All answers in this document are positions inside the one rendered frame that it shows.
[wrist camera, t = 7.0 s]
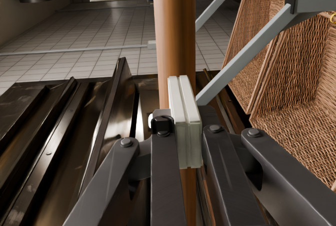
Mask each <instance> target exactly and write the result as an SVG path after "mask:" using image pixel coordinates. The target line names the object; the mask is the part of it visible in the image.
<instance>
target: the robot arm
mask: <svg viewBox="0 0 336 226"><path fill-rule="evenodd" d="M167 80H168V97H169V109H156V110H155V111H154V112H153V113H152V119H151V120H150V130H151V136H150V137H149V138H148V139H146V140H144V141H141V142H139V141H138V140H137V139H136V138H133V137H124V138H120V139H119V140H117V141H116V142H115V143H114V145H113V146H112V148H111V149H110V151H109V153H108V154H107V156H106V157H105V159H104V160H103V162H102V164H101V165H100V167H99V168H98V170H97V172H96V173H95V175H94V176H93V178H92V180H91V181H90V183H89V184H88V186H87V187H86V189H85V191H84V192H83V194H82V195H81V197H80V199H79V200H78V202H77V203H76V205H75V206H74V208H73V210H72V211H71V213H70V214H69V216H68V218H67V219H66V221H65V222H64V224H63V226H126V225H127V223H128V220H129V218H130V215H131V213H132V210H133V208H134V205H135V202H136V200H137V197H138V195H139V192H140V190H141V187H142V185H143V179H146V178H149V177H151V201H150V226H187V219H186V212H185V204H184V197H183V189H182V181H181V174H180V169H187V167H191V168H200V167H201V166H202V165H203V180H206V185H207V189H208V193H209V198H210V202H211V206H212V211H213V215H214V219H215V224H216V226H273V225H272V224H271V225H267V223H266V221H265V219H264V216H263V214H262V212H261V209H260V207H259V205H258V202H257V200H256V197H257V198H258V199H259V200H260V202H261V203H262V204H263V205H264V207H265V208H266V209H267V210H268V212H269V213H270V214H271V216H272V217H273V218H274V219H275V221H276V222H277V223H278V224H279V226H336V193H335V192H334V191H332V190H331V189H330V188H329V187H328V186H327V185H326V184H324V183H323V182H322V181H321V180H320V179H319V178H317V177H316V176H315V175H314V174H313V173H312V172H311V171H309V170H308V169H307V168H306V167H305V166H304V165H303V164H301V163H300V162H299V161H298V160H297V159H296V158H295V157H293V156H292V155H291V154H290V153H289V152H288V151H287V150H285V149H284V148H283V147H282V146H281V145H280V144H279V143H277V142H276V141H275V140H274V139H273V138H272V137H271V136H269V135H268V134H267V133H266V132H265V131H263V130H261V129H258V128H246V129H244V130H243V131H242V132H241V135H237V134H231V133H228V131H227V129H226V128H225V127H224V126H222V125H221V123H220V121H219V118H218V116H217V114H216V111H215V109H214V108H213V107H211V106H210V105H205V106H197V103H196V100H195V96H194V93H193V90H192V86H191V83H190V80H189V77H187V75H181V76H179V77H177V76H169V78H167ZM255 195H256V197H255Z"/></svg>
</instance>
